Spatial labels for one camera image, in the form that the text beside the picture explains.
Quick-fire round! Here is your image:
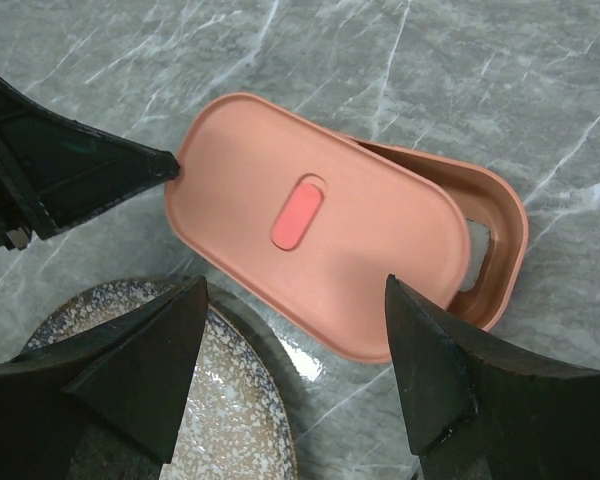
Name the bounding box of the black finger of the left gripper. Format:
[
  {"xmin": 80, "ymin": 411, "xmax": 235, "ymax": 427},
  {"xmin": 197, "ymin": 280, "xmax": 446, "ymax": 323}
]
[{"xmin": 0, "ymin": 77, "xmax": 179, "ymax": 250}]

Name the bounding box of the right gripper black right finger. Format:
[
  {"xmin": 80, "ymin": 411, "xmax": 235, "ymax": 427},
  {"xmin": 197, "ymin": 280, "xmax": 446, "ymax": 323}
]
[{"xmin": 385, "ymin": 276, "xmax": 600, "ymax": 479}]

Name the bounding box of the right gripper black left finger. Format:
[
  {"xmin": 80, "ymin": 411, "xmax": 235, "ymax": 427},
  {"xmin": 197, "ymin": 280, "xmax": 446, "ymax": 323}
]
[{"xmin": 0, "ymin": 276, "xmax": 208, "ymax": 479}]

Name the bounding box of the orange lunch box lid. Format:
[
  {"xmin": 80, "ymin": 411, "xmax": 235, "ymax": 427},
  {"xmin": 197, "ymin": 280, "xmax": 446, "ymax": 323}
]
[{"xmin": 165, "ymin": 93, "xmax": 471, "ymax": 363}]

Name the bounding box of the orange lunch box base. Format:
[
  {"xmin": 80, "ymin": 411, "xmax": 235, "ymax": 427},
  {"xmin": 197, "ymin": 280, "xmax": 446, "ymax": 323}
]
[{"xmin": 349, "ymin": 136, "xmax": 529, "ymax": 331}]

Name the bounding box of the red topped sushi piece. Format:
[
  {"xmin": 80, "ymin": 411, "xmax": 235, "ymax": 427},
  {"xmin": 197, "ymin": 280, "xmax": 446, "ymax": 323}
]
[{"xmin": 459, "ymin": 219, "xmax": 491, "ymax": 292}]

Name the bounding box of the speckled round plate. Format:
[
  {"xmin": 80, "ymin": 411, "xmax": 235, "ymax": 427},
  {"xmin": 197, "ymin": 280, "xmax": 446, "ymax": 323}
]
[{"xmin": 24, "ymin": 279, "xmax": 298, "ymax": 479}]

